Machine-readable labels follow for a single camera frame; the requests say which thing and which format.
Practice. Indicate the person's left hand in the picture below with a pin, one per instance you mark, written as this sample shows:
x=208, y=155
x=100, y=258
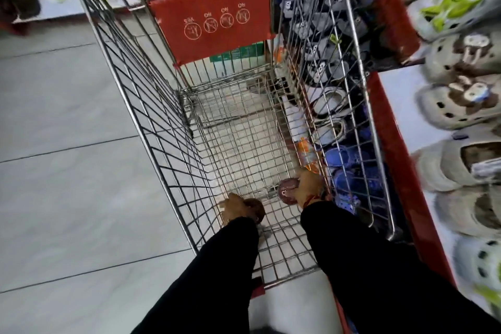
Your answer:
x=237, y=207

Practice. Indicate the person's right hand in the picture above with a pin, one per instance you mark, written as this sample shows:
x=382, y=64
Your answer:
x=311, y=187

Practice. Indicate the person's right fingers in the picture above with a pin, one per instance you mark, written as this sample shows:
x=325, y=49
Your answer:
x=304, y=178

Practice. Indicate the person's left fingers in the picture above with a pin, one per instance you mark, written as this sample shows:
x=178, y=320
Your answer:
x=229, y=204

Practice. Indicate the person's right forearm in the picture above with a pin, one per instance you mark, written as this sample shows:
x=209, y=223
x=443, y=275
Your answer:
x=375, y=279

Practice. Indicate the person's left forearm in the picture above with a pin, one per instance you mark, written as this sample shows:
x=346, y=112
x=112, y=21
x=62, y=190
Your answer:
x=213, y=279

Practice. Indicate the orange drink bottle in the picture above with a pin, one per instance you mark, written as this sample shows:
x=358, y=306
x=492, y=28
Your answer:
x=307, y=155

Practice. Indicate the pile of dark blue clogs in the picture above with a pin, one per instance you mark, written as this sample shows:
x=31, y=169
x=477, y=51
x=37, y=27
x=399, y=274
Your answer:
x=344, y=157

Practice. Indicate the red display shelf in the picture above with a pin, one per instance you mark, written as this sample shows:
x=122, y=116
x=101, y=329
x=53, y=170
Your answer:
x=399, y=157

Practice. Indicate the row of grey charm clogs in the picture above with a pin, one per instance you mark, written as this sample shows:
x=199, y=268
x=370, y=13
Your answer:
x=450, y=106

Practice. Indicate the red cart seat flap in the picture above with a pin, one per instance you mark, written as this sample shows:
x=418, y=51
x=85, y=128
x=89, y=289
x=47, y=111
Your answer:
x=211, y=34

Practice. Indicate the dark brown furry item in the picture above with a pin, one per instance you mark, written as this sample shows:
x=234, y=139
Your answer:
x=17, y=5

